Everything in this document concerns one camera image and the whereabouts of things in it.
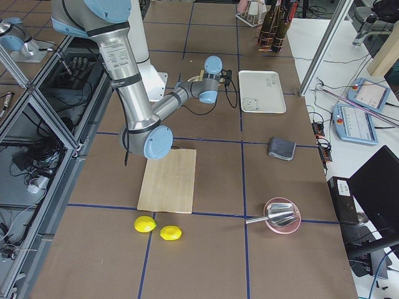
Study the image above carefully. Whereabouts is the bread slice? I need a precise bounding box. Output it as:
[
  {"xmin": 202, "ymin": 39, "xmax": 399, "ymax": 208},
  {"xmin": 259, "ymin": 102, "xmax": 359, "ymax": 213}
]
[{"xmin": 188, "ymin": 70, "xmax": 225, "ymax": 85}]

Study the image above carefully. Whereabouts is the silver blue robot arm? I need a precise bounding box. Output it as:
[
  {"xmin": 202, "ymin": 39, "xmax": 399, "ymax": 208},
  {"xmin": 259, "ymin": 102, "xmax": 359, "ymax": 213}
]
[
  {"xmin": 1, "ymin": 17, "xmax": 47, "ymax": 63},
  {"xmin": 51, "ymin": 1, "xmax": 223, "ymax": 159}
]

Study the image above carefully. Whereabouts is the cream bear serving tray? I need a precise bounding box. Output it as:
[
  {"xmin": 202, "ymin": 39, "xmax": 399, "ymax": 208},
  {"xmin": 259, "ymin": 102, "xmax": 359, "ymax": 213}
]
[{"xmin": 238, "ymin": 70, "xmax": 286, "ymax": 114}]

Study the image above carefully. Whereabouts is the wooden cutting board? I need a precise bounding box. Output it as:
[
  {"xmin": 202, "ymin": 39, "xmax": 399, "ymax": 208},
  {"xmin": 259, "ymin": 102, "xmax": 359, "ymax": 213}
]
[{"xmin": 137, "ymin": 149, "xmax": 196, "ymax": 214}]

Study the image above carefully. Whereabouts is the folded grey cloth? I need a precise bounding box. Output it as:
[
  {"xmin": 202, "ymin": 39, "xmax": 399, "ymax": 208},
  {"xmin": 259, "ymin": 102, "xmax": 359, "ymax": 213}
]
[{"xmin": 267, "ymin": 136, "xmax": 297, "ymax": 161}]

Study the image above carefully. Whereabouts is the yellow lemon right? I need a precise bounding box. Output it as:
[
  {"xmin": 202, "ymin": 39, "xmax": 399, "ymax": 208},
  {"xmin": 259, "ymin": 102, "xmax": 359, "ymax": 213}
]
[{"xmin": 160, "ymin": 225, "xmax": 182, "ymax": 241}]

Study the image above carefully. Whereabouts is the yellow lemon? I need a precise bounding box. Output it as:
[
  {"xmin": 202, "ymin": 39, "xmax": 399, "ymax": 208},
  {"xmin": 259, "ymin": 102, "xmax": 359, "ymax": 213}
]
[
  {"xmin": 133, "ymin": 216, "xmax": 156, "ymax": 233},
  {"xmin": 160, "ymin": 225, "xmax": 182, "ymax": 241}
]

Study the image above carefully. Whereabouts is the yellow lemon left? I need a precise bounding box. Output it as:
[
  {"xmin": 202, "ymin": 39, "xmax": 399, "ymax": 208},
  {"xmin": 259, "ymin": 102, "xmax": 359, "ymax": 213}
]
[{"xmin": 133, "ymin": 216, "xmax": 156, "ymax": 233}]

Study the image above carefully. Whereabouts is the metal scoop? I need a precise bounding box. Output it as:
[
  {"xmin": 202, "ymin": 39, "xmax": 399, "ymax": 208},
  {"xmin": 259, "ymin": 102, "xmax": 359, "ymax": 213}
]
[{"xmin": 245, "ymin": 202, "xmax": 299, "ymax": 227}]

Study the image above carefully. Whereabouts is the pink bowl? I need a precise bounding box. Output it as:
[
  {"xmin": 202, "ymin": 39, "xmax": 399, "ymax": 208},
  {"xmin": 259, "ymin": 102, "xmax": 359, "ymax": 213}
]
[{"xmin": 263, "ymin": 197, "xmax": 302, "ymax": 234}]

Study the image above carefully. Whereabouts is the green wine bottle middle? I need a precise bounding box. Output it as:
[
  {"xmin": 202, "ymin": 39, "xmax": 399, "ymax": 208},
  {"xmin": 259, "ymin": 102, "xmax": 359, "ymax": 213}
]
[{"xmin": 258, "ymin": 0, "xmax": 280, "ymax": 47}]

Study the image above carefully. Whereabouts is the green wine bottle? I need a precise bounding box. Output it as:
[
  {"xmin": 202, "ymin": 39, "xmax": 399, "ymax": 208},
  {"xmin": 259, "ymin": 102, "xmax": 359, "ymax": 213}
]
[
  {"xmin": 271, "ymin": 1, "xmax": 297, "ymax": 52},
  {"xmin": 258, "ymin": 0, "xmax": 280, "ymax": 47}
]

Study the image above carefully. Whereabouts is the green wine bottle front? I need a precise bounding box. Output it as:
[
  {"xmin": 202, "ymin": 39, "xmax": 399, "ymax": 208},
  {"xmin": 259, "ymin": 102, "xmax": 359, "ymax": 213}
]
[{"xmin": 271, "ymin": 1, "xmax": 297, "ymax": 52}]

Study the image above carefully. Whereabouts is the black computer box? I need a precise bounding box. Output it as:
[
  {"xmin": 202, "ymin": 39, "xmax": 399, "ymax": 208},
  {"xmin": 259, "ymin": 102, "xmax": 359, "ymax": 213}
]
[{"xmin": 327, "ymin": 176, "xmax": 358, "ymax": 225}]

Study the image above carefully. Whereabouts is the light pink cup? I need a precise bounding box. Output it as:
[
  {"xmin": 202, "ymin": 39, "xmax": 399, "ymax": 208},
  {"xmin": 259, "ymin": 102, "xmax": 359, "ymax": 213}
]
[{"xmin": 237, "ymin": 0, "xmax": 249, "ymax": 14}]

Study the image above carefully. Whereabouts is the blue teach pendant near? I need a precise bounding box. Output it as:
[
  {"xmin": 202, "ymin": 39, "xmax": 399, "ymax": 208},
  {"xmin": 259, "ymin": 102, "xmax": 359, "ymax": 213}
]
[{"xmin": 332, "ymin": 104, "xmax": 378, "ymax": 146}]

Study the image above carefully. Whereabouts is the blue teach pendant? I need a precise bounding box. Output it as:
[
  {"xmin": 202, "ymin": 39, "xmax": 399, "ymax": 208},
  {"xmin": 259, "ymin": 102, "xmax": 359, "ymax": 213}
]
[
  {"xmin": 332, "ymin": 104, "xmax": 378, "ymax": 146},
  {"xmin": 347, "ymin": 78, "xmax": 390, "ymax": 112}
]

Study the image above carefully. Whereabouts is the blue teach pendant far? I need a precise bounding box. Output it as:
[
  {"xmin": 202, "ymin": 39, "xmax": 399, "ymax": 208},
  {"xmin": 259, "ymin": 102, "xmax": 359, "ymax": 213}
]
[{"xmin": 347, "ymin": 78, "xmax": 390, "ymax": 112}]

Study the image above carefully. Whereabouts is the black monitor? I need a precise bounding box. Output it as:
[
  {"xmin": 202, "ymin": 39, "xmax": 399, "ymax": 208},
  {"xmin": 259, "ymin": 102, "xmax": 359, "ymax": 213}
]
[{"xmin": 345, "ymin": 145, "xmax": 399, "ymax": 259}]

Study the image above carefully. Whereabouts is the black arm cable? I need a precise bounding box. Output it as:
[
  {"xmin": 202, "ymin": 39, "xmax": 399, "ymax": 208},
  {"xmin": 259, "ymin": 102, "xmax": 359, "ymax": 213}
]
[{"xmin": 180, "ymin": 69, "xmax": 239, "ymax": 116}]

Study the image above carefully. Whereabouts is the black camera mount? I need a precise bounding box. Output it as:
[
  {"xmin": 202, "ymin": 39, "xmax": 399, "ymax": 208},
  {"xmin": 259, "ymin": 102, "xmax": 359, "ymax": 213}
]
[{"xmin": 219, "ymin": 69, "xmax": 233, "ymax": 88}]

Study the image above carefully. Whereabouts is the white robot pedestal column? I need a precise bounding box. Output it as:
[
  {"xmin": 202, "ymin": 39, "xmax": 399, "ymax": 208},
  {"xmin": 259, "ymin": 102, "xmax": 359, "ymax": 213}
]
[{"xmin": 128, "ymin": 0, "xmax": 168, "ymax": 102}]

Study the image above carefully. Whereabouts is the copper wire bottle rack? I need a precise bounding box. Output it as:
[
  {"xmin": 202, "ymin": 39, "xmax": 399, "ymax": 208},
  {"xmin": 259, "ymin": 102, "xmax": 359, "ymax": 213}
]
[{"xmin": 256, "ymin": 26, "xmax": 286, "ymax": 53}]

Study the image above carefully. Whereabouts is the white wire cup rack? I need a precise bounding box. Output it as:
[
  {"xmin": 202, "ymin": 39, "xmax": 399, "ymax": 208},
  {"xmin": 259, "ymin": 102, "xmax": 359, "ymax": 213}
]
[{"xmin": 235, "ymin": 0, "xmax": 267, "ymax": 27}]

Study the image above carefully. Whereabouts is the aluminium frame post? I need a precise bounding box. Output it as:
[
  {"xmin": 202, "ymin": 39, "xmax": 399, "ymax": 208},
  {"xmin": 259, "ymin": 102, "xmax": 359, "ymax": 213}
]
[{"xmin": 299, "ymin": 0, "xmax": 354, "ymax": 97}]

